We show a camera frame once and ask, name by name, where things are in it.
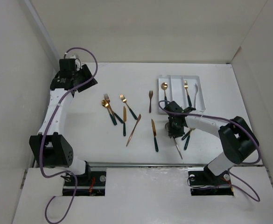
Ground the silver round spoon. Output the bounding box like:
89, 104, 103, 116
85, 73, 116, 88
165, 122, 183, 159

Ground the gold spoon cluster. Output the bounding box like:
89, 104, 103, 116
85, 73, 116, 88
183, 128, 195, 151
101, 100, 117, 126

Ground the gold knife green handle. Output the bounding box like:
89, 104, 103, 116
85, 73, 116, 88
123, 106, 126, 136
151, 119, 159, 152

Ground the rose gold fork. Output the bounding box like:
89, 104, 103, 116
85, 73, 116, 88
149, 90, 154, 113

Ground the gold spoon green handle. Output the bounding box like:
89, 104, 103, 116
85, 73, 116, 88
161, 82, 168, 106

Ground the gold fork green handle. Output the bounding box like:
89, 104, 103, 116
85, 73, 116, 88
119, 94, 138, 120

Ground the gold knife cluster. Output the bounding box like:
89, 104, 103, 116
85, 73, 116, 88
181, 129, 192, 140

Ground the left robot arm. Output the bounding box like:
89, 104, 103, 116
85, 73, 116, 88
29, 58, 97, 185

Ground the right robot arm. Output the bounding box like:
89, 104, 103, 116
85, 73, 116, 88
162, 100, 261, 184

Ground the white divided cutlery tray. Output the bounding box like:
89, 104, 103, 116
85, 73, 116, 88
158, 75, 206, 112

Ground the rose gold knife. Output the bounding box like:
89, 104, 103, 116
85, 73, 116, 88
126, 114, 141, 147

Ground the aluminium rail frame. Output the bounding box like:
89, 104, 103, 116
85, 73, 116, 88
35, 64, 75, 168

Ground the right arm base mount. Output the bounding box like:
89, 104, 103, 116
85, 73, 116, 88
187, 170, 234, 196

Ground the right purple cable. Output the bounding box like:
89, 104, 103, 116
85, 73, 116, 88
158, 100, 261, 203

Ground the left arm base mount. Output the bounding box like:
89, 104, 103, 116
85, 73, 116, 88
61, 170, 106, 196

